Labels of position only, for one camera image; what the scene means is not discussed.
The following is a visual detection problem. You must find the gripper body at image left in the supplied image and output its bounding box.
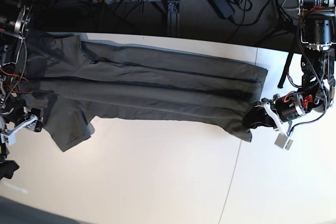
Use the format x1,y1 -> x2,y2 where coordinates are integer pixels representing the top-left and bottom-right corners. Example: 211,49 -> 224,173
1,100 -> 42,131

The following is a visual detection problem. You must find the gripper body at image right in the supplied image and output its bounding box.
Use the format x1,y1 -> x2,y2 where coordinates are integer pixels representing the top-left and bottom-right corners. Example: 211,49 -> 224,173
254,91 -> 330,134

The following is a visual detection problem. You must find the grey-green T-shirt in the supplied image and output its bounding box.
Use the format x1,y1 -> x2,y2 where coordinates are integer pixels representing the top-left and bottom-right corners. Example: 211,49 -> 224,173
24,34 -> 268,151

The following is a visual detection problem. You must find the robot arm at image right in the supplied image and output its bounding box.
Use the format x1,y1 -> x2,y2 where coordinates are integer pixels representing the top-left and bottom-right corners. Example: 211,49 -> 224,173
243,0 -> 335,136

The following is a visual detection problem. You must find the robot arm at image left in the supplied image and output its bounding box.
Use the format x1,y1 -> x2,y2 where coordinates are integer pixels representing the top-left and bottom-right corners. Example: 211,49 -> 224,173
1,0 -> 43,133

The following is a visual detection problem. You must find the black cloth pile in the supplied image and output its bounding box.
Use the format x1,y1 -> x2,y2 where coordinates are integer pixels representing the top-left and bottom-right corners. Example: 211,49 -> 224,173
0,143 -> 19,180

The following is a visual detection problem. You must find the black tripod stand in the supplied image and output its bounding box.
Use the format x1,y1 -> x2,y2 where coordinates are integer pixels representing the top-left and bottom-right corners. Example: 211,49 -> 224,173
255,0 -> 296,46

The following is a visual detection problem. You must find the aluminium table leg profile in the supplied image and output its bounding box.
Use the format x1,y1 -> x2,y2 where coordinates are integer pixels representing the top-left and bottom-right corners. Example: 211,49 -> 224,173
166,0 -> 181,38

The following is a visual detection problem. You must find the white camera box, right gripper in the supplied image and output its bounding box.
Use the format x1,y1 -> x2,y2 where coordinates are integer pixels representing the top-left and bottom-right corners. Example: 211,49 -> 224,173
1,131 -> 16,145

